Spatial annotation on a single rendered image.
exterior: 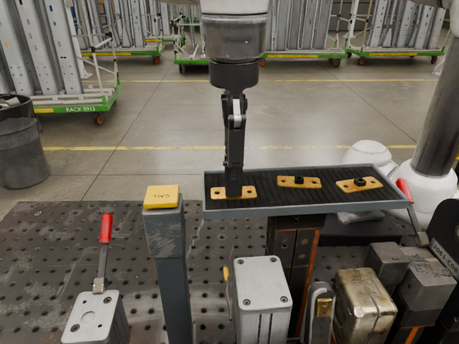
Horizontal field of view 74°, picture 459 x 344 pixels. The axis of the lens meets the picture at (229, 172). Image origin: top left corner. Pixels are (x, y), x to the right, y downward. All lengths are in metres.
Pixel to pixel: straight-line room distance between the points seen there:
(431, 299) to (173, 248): 0.46
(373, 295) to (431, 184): 0.54
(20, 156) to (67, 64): 1.79
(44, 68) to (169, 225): 4.13
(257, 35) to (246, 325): 0.40
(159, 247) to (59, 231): 0.76
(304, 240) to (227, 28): 0.43
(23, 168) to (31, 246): 1.82
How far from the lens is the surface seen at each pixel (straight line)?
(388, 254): 0.61
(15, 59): 4.71
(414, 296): 0.64
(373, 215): 1.26
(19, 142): 3.00
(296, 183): 0.61
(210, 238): 1.17
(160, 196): 0.58
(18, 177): 3.13
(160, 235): 0.61
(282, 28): 7.28
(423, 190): 1.04
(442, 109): 0.93
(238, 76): 0.45
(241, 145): 0.47
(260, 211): 0.53
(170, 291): 0.73
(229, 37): 0.43
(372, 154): 1.11
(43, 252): 1.28
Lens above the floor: 1.49
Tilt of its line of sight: 31 degrees down
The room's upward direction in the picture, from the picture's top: straight up
